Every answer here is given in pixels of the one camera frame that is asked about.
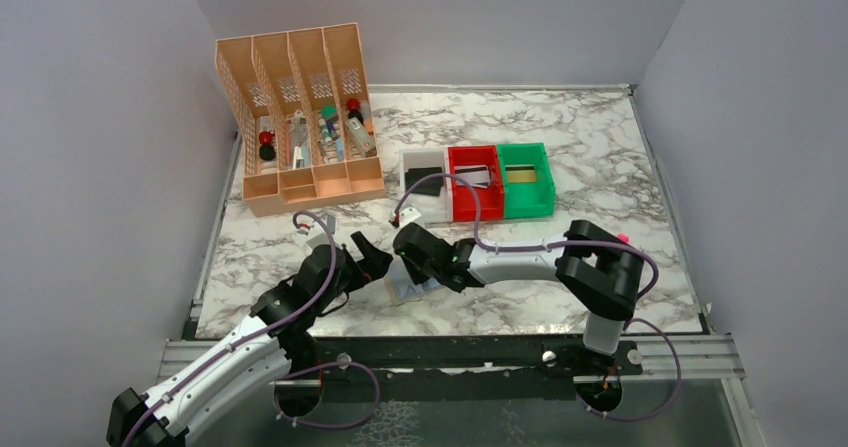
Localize beige card holder wallet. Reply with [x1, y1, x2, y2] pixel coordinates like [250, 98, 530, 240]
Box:
[383, 259, 442, 305]

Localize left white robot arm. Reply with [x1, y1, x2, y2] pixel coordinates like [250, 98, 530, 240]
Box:
[106, 232, 393, 446]

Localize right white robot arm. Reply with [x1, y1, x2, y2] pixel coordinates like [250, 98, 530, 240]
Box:
[393, 220, 659, 374]

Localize black cards in white bin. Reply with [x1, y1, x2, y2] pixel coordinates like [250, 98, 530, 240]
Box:
[403, 167, 444, 197]

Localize silver card in red bin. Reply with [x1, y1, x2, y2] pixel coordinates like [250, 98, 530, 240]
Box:
[455, 165, 492, 189]

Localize gold card in green bin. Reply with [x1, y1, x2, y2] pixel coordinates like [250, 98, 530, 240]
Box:
[505, 165, 538, 184]

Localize white plastic bin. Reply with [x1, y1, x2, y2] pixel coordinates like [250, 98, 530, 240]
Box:
[398, 147, 453, 224]

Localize red plastic bin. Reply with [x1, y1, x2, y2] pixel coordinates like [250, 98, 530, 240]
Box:
[447, 145, 507, 224]

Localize green plastic bin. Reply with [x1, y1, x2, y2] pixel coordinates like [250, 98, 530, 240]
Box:
[496, 142, 556, 219]

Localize white box in organizer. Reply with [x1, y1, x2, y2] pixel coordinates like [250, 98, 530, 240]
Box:
[345, 117, 377, 158]

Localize red capped black bottle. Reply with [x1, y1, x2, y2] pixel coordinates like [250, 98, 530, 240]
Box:
[258, 130, 276, 162]

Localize silver items in organizer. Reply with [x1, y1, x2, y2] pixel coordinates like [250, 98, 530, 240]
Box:
[286, 110, 312, 169]

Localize green capped tube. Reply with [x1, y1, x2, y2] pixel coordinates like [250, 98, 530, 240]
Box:
[317, 104, 345, 162]

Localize red black small bottle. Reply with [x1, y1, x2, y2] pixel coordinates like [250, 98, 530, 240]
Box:
[345, 98, 364, 123]

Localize peach desk file organizer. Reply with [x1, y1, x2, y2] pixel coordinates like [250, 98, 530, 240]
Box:
[215, 23, 386, 217]

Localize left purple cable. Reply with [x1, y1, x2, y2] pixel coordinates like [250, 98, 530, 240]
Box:
[120, 210, 383, 447]

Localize purple cable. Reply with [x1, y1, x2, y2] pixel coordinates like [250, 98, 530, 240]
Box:
[393, 173, 684, 424]
[120, 210, 383, 447]

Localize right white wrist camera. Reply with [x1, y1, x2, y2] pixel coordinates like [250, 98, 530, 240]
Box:
[389, 206, 422, 229]

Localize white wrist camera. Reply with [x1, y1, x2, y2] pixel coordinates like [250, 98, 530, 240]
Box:
[389, 206, 422, 229]
[296, 214, 336, 249]

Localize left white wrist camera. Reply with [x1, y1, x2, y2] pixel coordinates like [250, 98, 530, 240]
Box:
[296, 214, 336, 249]

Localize black metal base rail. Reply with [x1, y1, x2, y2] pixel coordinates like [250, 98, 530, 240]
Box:
[272, 334, 643, 409]

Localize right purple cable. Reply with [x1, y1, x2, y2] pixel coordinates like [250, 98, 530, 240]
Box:
[393, 173, 684, 424]

